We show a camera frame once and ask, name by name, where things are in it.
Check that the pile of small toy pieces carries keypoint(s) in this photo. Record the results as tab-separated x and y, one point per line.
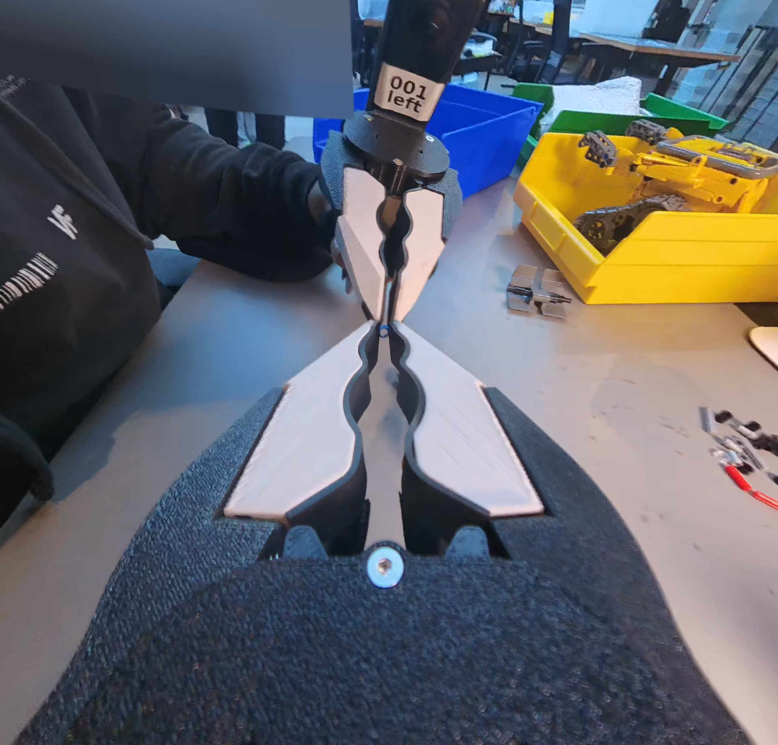
738	474

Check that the person's left hand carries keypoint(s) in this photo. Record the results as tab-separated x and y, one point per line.
338	264

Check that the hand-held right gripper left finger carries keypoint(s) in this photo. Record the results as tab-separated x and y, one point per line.
298	447

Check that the grey desk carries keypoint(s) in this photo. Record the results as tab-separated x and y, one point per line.
608	362

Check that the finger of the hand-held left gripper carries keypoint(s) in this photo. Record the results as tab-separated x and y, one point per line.
358	240
425	240

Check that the person in black hoodie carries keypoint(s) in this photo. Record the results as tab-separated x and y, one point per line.
61	271

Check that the yellow toy robot vehicle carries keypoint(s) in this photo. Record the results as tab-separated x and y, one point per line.
699	173

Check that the wooden table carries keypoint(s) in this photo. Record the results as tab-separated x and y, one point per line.
656	46

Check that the yellow plastic bin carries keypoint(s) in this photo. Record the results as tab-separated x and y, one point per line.
668	271

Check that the green plastic bin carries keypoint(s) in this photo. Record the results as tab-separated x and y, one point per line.
583	122

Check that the grey toy plate assembly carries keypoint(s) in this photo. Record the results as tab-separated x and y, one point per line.
535	289

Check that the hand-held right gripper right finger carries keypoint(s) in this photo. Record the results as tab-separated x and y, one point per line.
474	447

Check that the white wooden book stand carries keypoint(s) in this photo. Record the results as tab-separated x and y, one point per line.
766	344

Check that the blue plastic bin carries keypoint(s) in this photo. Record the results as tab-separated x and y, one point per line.
486	137

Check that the black office chair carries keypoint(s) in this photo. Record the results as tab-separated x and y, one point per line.
559	33

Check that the person's left forearm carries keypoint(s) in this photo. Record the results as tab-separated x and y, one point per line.
243	210

